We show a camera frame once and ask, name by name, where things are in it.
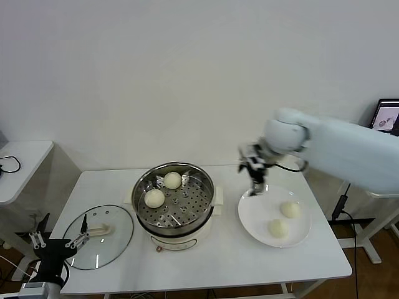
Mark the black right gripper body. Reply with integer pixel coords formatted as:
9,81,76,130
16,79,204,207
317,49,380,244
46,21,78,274
244,152,269,184

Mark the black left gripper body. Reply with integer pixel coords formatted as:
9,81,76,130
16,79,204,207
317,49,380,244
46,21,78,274
32,238,77,281

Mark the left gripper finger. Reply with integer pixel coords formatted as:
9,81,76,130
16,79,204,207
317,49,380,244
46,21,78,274
29,212,50,250
64,214,90,250

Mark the glass lid cream handle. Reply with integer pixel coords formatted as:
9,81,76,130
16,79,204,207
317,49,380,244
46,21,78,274
61,204,135,270

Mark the white steamed baozi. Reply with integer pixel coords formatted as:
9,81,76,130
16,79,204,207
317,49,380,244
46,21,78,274
279,201,302,219
163,171,182,190
268,219,290,240
144,189,166,209

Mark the stainless steel steamer basket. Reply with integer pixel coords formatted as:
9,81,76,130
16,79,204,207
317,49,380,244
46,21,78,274
130,161,216,230

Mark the white round plate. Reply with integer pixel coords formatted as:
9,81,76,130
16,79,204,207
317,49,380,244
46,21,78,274
238,184,312,249

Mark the white side table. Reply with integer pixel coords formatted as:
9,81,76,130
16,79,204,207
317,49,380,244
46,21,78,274
0,140,54,283
329,183,399,265

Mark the cream electric cooker pot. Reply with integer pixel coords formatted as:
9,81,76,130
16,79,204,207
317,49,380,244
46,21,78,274
123,186,225,254

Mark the open grey laptop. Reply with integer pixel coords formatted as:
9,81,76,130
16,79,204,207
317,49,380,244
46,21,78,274
370,98,399,137

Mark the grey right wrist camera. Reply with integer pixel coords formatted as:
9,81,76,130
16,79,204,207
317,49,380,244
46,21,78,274
239,141,261,156

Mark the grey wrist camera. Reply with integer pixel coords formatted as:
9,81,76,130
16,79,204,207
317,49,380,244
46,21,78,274
18,282,48,297
239,141,261,156

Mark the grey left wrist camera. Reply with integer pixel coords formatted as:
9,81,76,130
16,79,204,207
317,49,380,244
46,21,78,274
18,282,48,297

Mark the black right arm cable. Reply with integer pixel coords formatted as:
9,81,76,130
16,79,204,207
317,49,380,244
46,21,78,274
274,158,310,174

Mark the black mouse cable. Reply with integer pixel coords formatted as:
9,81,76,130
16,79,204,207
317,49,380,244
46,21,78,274
0,154,22,173

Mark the black laptop power cable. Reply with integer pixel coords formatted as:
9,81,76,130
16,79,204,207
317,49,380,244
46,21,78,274
331,183,359,299

